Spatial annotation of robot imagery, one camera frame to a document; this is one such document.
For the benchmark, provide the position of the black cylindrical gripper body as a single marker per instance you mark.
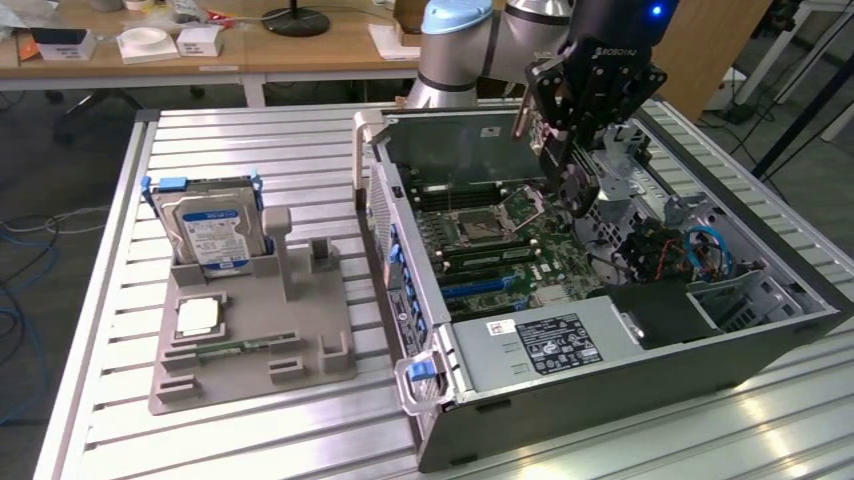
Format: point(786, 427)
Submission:
point(614, 25)

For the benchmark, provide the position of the green graphics card black cooler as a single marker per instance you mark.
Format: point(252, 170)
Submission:
point(577, 185)

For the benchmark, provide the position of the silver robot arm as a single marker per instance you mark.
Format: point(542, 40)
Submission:
point(454, 50)

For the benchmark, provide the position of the wooden cabinet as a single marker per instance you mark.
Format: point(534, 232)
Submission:
point(707, 60)

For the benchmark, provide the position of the white low cabinet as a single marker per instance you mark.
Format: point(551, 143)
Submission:
point(727, 95)

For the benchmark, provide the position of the perforated metal drive cage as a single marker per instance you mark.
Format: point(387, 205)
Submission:
point(627, 200)

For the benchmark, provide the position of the black RAM slot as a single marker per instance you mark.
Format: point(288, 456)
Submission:
point(477, 203)
point(481, 246)
point(477, 185)
point(477, 197)
point(477, 191)

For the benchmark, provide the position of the silver socket cover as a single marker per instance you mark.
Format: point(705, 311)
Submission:
point(523, 202)

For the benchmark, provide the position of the white paper booklet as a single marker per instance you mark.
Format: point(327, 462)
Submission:
point(390, 45)

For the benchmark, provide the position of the brown cardboard box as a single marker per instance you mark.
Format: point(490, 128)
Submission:
point(407, 17)

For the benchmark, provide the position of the black slanted pole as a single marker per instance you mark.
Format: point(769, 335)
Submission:
point(801, 126)

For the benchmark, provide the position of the CPU socket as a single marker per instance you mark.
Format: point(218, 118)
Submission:
point(482, 225)

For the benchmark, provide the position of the RAM stick with label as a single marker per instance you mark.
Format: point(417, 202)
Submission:
point(494, 260)

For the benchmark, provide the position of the green motherboard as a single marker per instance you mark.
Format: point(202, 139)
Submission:
point(567, 270)

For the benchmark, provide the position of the black round lamp base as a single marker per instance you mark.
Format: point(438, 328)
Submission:
point(296, 24)

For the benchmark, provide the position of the black expansion slot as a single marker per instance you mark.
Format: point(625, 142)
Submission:
point(467, 278)

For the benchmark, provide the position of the blue expansion slot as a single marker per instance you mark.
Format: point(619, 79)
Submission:
point(487, 286)

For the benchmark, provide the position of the silver chipset heat sink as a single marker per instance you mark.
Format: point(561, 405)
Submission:
point(555, 295)

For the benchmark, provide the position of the black plastic shroud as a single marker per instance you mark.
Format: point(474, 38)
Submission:
point(661, 315)

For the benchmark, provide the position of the metal disk bay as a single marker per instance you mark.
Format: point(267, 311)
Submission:
point(768, 300)

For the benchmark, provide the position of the white paper label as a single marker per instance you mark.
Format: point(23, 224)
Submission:
point(218, 67)

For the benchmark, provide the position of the small white labelled box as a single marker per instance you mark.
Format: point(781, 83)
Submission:
point(200, 45)

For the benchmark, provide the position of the grey power supply unit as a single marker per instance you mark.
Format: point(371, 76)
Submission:
point(481, 360)

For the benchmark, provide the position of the hard disk with blue rails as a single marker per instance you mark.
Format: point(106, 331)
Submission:
point(207, 235)

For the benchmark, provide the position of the white box with round recess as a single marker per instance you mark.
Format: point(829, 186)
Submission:
point(150, 52)

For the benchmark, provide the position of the black open PC case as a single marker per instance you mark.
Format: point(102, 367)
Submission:
point(601, 400)

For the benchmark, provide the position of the grey parts rack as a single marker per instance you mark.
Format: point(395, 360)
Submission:
point(267, 320)

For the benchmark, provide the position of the wooden desk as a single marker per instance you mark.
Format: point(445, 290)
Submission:
point(100, 70)

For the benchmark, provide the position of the grey cup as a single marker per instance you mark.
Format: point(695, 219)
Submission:
point(107, 5)

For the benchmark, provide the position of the black office chair base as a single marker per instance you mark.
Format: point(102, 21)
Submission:
point(94, 102)

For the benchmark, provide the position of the silver CPU chip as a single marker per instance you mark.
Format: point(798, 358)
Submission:
point(199, 317)

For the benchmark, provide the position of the green RAM stick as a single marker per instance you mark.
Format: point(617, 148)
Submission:
point(234, 346)

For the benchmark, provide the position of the white box with black lid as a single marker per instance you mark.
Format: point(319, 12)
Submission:
point(67, 50)

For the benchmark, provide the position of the orange card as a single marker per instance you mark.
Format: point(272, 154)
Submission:
point(28, 50)

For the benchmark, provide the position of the clear plastic bag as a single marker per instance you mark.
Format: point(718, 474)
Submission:
point(27, 15)

